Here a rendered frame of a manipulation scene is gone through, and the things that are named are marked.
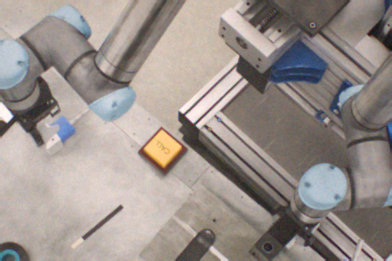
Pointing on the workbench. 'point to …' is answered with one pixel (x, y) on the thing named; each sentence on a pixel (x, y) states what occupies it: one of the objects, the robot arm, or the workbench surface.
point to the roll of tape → (13, 251)
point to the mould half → (195, 217)
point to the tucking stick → (96, 227)
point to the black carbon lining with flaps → (198, 246)
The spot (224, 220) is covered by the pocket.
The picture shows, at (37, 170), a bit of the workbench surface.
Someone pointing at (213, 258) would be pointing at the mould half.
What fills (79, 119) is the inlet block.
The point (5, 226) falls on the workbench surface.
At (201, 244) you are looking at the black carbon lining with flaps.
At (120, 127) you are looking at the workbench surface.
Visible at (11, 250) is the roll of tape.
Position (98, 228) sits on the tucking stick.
